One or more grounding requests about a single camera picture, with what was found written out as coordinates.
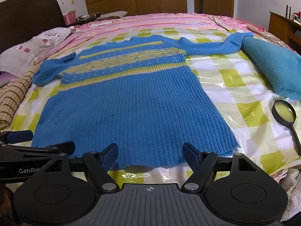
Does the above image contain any grey folded cloth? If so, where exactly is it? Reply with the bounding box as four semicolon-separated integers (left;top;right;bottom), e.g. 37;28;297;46
88;11;128;20

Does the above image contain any blue knitted sweater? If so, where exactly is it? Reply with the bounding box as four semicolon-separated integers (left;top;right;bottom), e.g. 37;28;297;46
31;34;254;170

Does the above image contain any beige floral cloth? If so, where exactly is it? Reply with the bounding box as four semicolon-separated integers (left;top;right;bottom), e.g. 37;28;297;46
210;15;233;31

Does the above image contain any purple pillow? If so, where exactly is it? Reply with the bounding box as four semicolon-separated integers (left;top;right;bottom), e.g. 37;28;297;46
0;72;19;87

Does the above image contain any pink striped bed sheet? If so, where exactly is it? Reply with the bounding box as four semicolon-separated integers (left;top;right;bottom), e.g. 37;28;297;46
33;12;236;65

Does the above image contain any pink floral quilt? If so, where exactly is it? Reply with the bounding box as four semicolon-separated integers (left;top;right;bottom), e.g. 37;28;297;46
209;14;297;52

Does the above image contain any teal fleece blanket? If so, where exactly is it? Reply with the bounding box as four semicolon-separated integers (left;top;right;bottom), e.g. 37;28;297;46
241;37;301;100

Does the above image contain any pink storage box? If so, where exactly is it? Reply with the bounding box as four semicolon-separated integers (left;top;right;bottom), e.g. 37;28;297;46
63;9;78;25

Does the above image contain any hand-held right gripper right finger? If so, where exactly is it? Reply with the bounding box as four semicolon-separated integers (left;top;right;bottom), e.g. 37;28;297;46
182;142;261;192

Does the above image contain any dark wooden headboard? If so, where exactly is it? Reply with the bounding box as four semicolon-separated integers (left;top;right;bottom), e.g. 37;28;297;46
0;0;66;53

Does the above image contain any white fluffy towel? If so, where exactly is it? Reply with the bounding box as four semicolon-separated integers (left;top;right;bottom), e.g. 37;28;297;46
270;162;301;222

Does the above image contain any grey printed pillow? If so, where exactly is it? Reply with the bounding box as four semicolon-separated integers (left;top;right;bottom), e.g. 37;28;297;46
0;27;73;74

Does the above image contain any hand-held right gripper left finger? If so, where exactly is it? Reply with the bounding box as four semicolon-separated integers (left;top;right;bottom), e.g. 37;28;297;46
39;143;120;192

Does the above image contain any wooden side cabinet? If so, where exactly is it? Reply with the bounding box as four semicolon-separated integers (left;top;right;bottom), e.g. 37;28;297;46
269;11;301;50

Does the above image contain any black magnifying glass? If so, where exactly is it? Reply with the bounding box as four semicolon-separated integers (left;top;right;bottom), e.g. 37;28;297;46
271;99;301;157

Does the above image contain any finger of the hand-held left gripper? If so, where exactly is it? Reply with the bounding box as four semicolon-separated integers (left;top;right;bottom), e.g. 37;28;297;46
0;141;76;158
0;130;34;144

